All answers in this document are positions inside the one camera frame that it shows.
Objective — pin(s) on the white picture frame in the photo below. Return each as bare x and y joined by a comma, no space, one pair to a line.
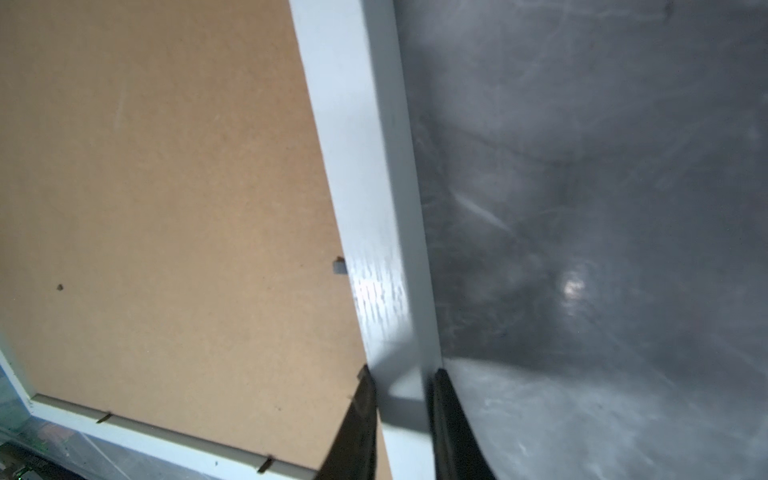
351,62

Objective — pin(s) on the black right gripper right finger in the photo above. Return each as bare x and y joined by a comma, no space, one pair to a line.
457,453

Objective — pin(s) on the brown backing board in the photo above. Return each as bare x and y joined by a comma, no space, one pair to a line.
167,233

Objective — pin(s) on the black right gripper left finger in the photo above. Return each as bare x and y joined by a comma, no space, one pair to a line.
353,453

